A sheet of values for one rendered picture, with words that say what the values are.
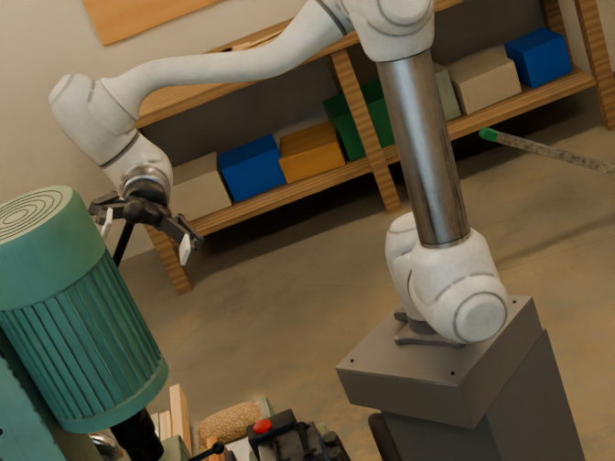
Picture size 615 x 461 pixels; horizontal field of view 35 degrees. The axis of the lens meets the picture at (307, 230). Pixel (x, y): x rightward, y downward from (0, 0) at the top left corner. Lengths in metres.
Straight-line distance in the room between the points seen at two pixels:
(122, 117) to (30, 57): 2.93
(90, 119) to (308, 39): 0.44
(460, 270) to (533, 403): 0.52
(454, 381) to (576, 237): 1.85
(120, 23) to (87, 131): 2.83
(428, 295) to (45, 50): 3.16
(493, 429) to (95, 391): 1.02
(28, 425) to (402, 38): 0.88
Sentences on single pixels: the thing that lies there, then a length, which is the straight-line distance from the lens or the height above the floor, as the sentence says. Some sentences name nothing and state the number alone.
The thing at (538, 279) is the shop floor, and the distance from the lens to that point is 3.57.
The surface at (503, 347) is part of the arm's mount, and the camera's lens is 2.11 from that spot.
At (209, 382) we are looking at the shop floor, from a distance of 3.71.
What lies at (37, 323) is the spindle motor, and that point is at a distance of 1.31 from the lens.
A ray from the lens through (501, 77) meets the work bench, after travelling 4.45.
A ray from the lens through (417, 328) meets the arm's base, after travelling 2.14.
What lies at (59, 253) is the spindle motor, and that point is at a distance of 1.27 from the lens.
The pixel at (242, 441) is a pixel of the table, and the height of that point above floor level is 0.90.
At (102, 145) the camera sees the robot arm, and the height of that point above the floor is 1.41.
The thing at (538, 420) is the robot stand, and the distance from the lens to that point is 2.29.
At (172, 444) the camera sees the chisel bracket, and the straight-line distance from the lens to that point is 1.53.
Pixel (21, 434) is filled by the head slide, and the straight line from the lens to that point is 1.42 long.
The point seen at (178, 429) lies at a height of 0.94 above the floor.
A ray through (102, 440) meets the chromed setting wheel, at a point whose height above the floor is 1.06.
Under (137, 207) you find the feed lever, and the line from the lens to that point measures 1.46.
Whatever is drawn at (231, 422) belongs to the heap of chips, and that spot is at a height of 0.92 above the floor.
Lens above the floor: 1.90
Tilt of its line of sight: 25 degrees down
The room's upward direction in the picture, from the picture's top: 22 degrees counter-clockwise
